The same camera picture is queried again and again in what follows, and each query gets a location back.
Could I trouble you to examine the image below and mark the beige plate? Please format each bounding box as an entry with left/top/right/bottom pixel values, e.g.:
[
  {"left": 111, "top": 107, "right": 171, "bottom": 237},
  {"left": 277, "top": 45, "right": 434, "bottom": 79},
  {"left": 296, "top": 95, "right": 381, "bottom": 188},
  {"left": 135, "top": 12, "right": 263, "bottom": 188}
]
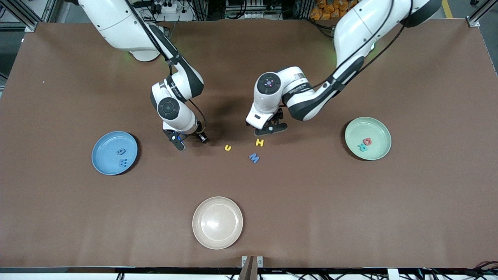
[{"left": 192, "top": 196, "right": 244, "bottom": 250}]

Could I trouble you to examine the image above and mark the blue plate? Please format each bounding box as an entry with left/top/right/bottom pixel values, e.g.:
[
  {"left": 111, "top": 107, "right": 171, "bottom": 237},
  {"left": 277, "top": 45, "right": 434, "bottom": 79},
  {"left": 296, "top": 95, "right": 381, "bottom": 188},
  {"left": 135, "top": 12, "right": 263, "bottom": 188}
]
[{"left": 91, "top": 131, "right": 139, "bottom": 175}]

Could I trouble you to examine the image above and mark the green plate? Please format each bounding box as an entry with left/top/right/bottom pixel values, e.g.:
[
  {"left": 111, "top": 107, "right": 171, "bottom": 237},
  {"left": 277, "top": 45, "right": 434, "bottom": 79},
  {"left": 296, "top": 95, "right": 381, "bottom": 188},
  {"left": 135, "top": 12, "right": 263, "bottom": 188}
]
[{"left": 345, "top": 117, "right": 392, "bottom": 161}]

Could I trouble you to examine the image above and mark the black electronics rack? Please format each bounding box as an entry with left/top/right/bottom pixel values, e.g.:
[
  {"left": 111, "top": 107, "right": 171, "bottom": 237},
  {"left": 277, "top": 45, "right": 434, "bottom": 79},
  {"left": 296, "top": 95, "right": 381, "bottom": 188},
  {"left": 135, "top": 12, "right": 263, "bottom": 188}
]
[{"left": 226, "top": 0, "right": 282, "bottom": 20}]

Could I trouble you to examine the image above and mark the orange packets pile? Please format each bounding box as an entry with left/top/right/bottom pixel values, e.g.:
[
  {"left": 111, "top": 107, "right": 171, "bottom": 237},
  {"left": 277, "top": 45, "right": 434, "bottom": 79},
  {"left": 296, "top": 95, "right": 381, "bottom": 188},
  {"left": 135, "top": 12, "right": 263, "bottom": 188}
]
[{"left": 310, "top": 0, "right": 358, "bottom": 21}]

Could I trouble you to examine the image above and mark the white power strip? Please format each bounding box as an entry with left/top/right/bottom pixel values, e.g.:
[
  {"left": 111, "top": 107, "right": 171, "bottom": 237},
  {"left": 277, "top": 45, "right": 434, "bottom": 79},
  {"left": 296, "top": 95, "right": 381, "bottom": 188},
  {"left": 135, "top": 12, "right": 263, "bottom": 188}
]
[{"left": 150, "top": 0, "right": 195, "bottom": 22}]

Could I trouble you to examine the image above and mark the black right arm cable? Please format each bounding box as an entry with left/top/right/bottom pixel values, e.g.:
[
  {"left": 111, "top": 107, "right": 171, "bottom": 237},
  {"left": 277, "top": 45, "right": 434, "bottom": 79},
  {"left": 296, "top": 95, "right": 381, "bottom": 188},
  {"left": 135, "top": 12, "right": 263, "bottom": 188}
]
[{"left": 124, "top": 0, "right": 207, "bottom": 135}]

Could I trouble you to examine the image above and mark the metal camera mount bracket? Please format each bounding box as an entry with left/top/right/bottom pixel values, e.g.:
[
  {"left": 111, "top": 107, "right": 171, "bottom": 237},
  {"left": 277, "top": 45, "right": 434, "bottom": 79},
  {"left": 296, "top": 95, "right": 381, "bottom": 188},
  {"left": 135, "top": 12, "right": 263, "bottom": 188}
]
[{"left": 241, "top": 255, "right": 264, "bottom": 280}]

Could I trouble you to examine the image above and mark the aluminium frame beam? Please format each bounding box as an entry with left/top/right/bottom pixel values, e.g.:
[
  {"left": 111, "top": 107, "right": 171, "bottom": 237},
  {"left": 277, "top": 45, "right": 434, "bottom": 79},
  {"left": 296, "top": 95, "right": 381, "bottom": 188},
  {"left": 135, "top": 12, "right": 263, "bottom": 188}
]
[
  {"left": 467, "top": 0, "right": 498, "bottom": 28},
  {"left": 0, "top": 0, "right": 39, "bottom": 32}
]

